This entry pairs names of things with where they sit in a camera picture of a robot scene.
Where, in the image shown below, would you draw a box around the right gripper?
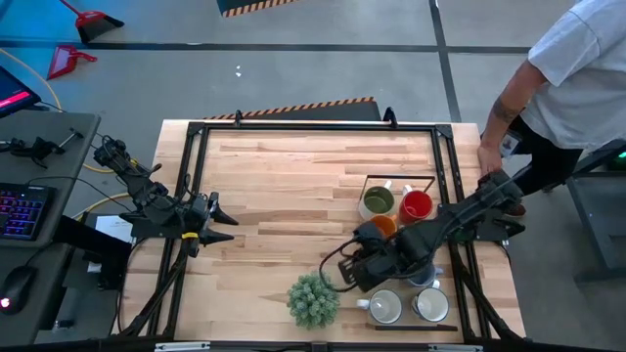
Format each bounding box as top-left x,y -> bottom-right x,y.
336,222 -> 398,294

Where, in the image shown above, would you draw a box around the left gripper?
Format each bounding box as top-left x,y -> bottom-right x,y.
184,192 -> 241,258

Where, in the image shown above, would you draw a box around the orange faceted mug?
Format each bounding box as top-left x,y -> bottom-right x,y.
369,214 -> 398,240

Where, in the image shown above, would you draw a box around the plain white ceramic mug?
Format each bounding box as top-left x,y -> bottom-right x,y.
355,287 -> 404,326

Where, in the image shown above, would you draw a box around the lavender ceramic mug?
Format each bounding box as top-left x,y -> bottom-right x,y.
408,263 -> 445,288

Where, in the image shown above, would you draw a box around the red ceramic mug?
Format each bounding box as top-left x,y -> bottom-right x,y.
398,184 -> 435,226

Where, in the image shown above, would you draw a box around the white mug blue floral print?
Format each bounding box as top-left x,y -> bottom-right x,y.
410,279 -> 450,324

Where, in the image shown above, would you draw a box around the wooden riser shelf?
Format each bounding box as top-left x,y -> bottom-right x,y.
364,174 -> 460,332

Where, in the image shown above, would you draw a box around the succulent plant patterned grey pot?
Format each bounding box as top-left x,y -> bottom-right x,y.
287,272 -> 341,330

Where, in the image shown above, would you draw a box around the white paper sheet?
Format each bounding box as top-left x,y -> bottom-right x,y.
95,214 -> 134,244

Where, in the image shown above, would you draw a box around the black angled support beam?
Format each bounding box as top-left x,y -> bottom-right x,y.
51,214 -> 133,292

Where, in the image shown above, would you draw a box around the black orange striped ramp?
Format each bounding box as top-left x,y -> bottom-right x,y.
216,0 -> 299,19
202,96 -> 382,122

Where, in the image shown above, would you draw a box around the person's hand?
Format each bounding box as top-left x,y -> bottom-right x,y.
476,143 -> 505,178

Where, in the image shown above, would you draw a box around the white id badge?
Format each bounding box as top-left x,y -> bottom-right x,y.
499,130 -> 520,158

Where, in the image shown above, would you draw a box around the black backlit keyboard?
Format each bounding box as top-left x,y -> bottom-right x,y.
0,183 -> 50,242

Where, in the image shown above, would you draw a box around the grey desk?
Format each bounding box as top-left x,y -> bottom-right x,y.
0,110 -> 102,343

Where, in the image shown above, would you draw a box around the black computer mouse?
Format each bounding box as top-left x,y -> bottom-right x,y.
0,265 -> 38,316

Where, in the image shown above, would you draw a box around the red dustpan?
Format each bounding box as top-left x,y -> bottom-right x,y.
46,44 -> 99,81

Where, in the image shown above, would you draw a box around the dark grey metal cart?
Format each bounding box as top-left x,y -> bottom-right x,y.
540,139 -> 626,285

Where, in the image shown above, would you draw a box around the red broom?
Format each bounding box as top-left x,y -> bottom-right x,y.
58,0 -> 126,43

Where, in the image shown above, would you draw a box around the dark monitor screen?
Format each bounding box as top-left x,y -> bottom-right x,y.
0,66 -> 43,118

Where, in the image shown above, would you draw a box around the person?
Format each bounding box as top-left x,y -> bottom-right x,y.
476,0 -> 626,219

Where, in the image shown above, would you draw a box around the black cable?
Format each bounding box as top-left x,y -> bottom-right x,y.
319,238 -> 354,294

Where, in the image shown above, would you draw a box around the silver metal bracket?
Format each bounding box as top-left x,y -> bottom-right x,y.
154,341 -> 211,352
427,343 -> 485,352

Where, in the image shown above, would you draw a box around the yellow cable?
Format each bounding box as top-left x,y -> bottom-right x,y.
0,47 -> 64,112
70,158 -> 133,221

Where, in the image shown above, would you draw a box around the black aluminium table frame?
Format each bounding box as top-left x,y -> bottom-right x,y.
112,108 -> 527,343

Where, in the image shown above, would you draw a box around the black desk clamp mount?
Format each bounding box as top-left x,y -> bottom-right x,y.
0,127 -> 84,170

